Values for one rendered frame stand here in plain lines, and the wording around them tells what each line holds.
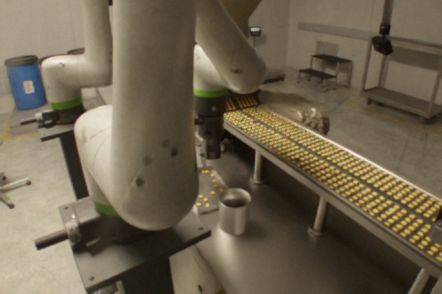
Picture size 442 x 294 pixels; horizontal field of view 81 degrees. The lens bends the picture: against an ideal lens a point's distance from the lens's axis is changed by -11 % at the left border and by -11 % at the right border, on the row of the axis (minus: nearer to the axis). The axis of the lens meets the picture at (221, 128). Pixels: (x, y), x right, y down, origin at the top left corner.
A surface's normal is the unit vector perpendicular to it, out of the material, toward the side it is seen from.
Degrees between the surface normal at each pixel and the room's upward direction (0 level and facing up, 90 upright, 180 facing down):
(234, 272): 0
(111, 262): 0
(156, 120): 83
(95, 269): 0
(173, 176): 82
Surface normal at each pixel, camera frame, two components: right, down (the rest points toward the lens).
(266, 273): 0.00, -0.91
